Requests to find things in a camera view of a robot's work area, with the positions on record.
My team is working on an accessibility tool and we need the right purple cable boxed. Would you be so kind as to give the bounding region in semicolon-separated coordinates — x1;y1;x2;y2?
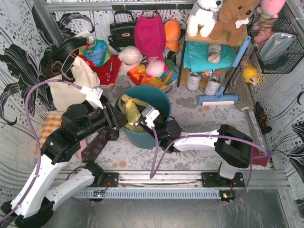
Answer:
149;125;273;202

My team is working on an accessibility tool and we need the yellow trash bag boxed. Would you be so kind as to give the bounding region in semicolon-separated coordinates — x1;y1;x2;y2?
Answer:
118;94;149;133

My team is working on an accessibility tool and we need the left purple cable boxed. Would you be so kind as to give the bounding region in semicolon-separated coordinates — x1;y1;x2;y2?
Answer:
0;79;83;226

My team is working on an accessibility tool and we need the purple cable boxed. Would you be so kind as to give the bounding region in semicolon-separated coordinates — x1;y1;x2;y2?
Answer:
0;79;83;226
149;125;273;202

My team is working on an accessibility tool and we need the brown floral necktie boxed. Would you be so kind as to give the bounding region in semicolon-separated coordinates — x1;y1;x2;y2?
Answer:
81;129;119;163

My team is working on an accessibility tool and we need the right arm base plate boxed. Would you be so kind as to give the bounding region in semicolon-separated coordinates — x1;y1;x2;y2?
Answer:
201;172;245;188

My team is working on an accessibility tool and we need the orange plush toy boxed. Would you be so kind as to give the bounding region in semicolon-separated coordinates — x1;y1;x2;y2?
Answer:
164;20;182;52

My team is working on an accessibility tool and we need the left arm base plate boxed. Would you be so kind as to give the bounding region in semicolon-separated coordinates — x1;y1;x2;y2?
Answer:
95;172;119;188

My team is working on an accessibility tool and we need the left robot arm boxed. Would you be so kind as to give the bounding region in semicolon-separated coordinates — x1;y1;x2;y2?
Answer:
0;103;128;228

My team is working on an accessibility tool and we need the pink white plush doll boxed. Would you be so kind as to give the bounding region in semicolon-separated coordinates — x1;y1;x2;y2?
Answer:
146;57;168;78

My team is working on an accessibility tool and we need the cream canvas tote bag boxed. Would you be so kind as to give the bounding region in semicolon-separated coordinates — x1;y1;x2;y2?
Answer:
45;56;101;112

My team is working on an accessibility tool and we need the rainbow striped bag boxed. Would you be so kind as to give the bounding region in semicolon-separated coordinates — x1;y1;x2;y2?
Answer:
127;59;179;90

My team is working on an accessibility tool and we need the teal trash bin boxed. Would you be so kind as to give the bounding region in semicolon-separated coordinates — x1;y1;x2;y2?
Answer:
114;85;171;150

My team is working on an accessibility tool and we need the orange checkered towel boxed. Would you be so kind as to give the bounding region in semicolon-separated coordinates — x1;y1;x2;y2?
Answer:
39;110;64;148

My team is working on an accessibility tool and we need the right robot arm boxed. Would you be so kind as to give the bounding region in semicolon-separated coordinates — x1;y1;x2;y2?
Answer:
150;120;253;180

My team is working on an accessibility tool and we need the magenta orange cloth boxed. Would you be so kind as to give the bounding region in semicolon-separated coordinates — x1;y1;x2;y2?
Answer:
249;147;273;167

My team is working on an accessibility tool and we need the black leather handbag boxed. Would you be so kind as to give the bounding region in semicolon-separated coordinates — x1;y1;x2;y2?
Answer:
108;10;137;52

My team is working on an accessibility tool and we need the black metal shelf rack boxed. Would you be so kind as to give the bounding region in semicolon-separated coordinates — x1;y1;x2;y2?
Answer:
177;32;251;88

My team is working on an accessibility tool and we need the colourful scarf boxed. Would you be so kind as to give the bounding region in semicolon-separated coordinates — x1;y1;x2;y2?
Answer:
78;39;111;67

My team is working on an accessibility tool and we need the red garment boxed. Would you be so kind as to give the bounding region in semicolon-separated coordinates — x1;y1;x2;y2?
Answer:
92;55;122;86

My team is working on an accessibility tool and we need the silver pouch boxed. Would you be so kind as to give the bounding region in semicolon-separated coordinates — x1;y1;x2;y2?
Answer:
259;32;296;62

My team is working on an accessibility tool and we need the brown plush dog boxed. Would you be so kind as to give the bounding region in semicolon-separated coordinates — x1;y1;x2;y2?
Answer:
209;0;259;46

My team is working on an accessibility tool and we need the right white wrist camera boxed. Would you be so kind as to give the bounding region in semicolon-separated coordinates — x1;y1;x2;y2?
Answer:
135;105;160;129

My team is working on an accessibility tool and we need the white plush dog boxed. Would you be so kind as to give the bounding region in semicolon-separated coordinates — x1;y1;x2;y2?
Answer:
186;0;223;37

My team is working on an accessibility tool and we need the white fluffy plush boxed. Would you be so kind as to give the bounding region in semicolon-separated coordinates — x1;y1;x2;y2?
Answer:
118;46;143;76

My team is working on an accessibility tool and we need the grey patterned rolled cloth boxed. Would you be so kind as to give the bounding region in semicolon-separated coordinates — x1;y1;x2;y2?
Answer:
208;43;221;63

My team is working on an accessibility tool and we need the black wire basket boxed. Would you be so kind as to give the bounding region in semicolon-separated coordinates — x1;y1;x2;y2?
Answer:
247;11;298;74

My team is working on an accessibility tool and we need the yellow plush duck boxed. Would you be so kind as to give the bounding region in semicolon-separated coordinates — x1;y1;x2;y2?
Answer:
241;60;258;86

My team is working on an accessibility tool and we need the pink plush toy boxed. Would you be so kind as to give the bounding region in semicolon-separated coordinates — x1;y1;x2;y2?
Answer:
252;0;286;44

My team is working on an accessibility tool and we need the teal folded cloth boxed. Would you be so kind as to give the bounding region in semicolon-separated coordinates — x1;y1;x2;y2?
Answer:
183;41;237;72

